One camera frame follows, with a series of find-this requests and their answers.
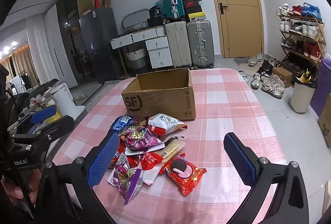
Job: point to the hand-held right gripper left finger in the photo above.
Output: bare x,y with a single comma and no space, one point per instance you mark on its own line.
100,159

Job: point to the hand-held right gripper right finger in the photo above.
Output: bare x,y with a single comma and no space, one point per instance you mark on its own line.
241,159

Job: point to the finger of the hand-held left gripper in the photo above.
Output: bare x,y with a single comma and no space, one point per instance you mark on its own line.
44,112
59,124

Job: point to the purple snack packet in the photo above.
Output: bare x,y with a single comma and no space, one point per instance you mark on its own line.
124,175
142,137

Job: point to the blue cookie packet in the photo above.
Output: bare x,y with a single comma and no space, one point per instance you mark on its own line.
121,122

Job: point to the red white snack packet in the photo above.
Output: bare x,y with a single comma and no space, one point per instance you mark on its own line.
150,162

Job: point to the red pink-cream cookie packet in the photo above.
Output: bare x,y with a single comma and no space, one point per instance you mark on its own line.
188,177

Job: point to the noodle snack bag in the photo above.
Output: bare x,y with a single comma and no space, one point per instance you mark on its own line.
165,123

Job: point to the cardboard shipping box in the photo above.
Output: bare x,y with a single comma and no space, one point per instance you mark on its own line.
155,107

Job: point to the person's left hand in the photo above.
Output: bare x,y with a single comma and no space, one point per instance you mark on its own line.
14,190

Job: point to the white trash can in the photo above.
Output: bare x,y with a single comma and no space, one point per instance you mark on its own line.
63,100

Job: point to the beige slipper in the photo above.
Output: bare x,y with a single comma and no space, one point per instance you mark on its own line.
80,96

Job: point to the pink checkered tablecloth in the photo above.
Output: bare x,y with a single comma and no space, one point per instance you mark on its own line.
227,110

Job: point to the black jacket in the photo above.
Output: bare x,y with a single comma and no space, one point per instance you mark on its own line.
13,213

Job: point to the white curtain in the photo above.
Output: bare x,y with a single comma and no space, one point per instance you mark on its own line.
38,53

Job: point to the black white patterned rug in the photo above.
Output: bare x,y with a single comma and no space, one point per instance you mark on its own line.
108,83

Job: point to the scattered sneakers group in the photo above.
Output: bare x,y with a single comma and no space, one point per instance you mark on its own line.
269,81

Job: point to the dark glass cabinet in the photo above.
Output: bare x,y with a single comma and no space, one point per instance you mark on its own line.
68,32

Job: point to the white round waste bin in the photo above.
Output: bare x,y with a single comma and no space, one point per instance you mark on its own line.
301,97

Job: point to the printed cardboard box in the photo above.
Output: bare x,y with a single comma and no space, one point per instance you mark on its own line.
325,123

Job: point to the black refrigerator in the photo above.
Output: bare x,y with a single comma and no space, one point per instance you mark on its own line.
100,40

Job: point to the small cardboard box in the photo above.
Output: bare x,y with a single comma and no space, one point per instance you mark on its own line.
281,75

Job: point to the grey door mat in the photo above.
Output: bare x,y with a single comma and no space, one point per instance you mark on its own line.
243,66

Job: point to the woven basket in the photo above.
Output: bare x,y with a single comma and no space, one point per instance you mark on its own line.
135,57

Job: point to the purple bag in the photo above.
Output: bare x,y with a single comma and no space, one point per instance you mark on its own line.
323,84

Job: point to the white drawer desk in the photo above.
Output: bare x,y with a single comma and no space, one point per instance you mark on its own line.
159,53

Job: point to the red bag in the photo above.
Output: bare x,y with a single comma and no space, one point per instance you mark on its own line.
97,1

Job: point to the silver suitcase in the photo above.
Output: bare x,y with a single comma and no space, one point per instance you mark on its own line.
200,43

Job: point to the beige suitcase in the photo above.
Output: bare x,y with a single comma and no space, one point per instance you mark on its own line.
178,43

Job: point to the black storage box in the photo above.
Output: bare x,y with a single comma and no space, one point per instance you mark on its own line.
155,22

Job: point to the tan wooden door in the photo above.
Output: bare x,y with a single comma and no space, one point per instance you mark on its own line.
238,19

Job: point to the shelved shoes group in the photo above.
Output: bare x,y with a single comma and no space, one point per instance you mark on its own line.
297,27

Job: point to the wooden shoe rack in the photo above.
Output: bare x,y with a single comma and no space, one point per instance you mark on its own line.
320,34

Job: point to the red logo shoe box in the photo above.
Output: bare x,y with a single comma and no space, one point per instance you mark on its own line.
191,3

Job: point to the teal suitcase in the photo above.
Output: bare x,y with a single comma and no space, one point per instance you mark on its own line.
172,1

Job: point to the grey tubular frame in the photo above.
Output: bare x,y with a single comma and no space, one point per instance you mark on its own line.
129,16

